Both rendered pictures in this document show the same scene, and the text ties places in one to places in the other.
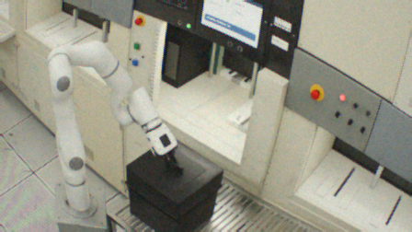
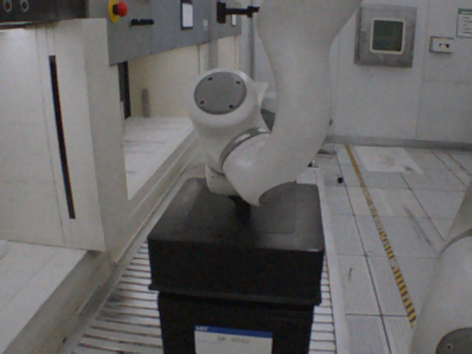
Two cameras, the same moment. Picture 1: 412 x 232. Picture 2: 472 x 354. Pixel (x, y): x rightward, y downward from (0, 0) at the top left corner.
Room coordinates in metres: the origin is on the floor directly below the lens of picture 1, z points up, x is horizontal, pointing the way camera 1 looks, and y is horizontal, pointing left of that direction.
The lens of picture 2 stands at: (1.80, 0.72, 1.38)
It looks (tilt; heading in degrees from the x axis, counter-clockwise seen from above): 21 degrees down; 245
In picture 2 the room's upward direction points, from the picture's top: straight up
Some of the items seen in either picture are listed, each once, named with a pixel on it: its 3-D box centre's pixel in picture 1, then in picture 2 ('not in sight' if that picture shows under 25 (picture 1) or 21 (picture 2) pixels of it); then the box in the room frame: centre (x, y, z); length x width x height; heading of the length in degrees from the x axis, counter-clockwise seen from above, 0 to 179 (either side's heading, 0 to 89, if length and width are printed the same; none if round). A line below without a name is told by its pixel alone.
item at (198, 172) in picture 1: (173, 174); (244, 224); (1.48, 0.09, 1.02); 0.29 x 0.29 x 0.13; 56
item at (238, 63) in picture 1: (250, 49); not in sight; (2.50, -0.19, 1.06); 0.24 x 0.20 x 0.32; 57
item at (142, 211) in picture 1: (171, 203); (243, 298); (1.48, 0.09, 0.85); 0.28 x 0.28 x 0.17; 56
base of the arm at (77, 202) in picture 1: (76, 191); not in sight; (1.41, 0.54, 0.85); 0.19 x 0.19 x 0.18
